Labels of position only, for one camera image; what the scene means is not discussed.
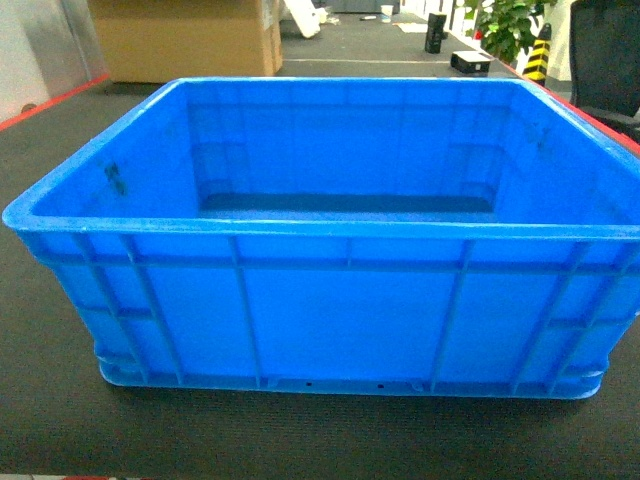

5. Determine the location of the large blue plastic crate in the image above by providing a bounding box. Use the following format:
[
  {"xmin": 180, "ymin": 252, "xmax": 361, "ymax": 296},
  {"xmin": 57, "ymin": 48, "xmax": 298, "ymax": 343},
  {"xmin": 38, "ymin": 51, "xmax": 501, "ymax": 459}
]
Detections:
[{"xmin": 2, "ymin": 78, "xmax": 639, "ymax": 400}]

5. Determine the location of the flat black box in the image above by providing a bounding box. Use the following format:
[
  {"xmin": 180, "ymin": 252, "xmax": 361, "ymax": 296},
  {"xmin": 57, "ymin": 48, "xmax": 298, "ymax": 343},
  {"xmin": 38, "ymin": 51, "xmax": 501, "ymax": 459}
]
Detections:
[{"xmin": 450, "ymin": 50, "xmax": 492, "ymax": 77}]

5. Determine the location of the tall black box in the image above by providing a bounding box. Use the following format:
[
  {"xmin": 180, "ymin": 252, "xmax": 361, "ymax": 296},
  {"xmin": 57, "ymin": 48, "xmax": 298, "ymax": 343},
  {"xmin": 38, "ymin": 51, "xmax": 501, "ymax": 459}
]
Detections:
[{"xmin": 424, "ymin": 12, "xmax": 447, "ymax": 54}]

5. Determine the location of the large cardboard box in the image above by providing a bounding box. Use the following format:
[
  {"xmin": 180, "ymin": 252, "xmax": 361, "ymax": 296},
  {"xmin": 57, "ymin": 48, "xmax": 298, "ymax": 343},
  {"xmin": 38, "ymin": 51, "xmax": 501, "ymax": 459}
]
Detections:
[{"xmin": 88, "ymin": 1, "xmax": 283, "ymax": 83}]

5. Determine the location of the white leaning board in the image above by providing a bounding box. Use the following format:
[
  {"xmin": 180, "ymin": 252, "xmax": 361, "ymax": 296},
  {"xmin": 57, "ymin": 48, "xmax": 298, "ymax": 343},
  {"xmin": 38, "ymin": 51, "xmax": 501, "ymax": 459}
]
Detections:
[{"xmin": 281, "ymin": 0, "xmax": 327, "ymax": 39}]

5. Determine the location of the yellow black striped bollard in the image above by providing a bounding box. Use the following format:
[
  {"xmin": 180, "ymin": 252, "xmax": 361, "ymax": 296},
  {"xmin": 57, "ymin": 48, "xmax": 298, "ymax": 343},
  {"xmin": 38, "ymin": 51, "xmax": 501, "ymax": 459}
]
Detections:
[{"xmin": 522, "ymin": 23, "xmax": 552, "ymax": 86}]

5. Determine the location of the green potted plant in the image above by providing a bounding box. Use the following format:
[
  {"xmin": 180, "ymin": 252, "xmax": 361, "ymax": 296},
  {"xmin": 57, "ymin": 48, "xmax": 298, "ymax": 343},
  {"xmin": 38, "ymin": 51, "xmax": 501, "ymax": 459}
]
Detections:
[{"xmin": 457, "ymin": 0, "xmax": 557, "ymax": 65}]

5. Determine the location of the black office chair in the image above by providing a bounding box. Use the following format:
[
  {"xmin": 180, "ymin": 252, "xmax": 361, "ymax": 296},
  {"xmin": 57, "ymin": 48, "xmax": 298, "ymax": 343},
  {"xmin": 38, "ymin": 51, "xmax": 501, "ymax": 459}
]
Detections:
[{"xmin": 569, "ymin": 0, "xmax": 639, "ymax": 141}]

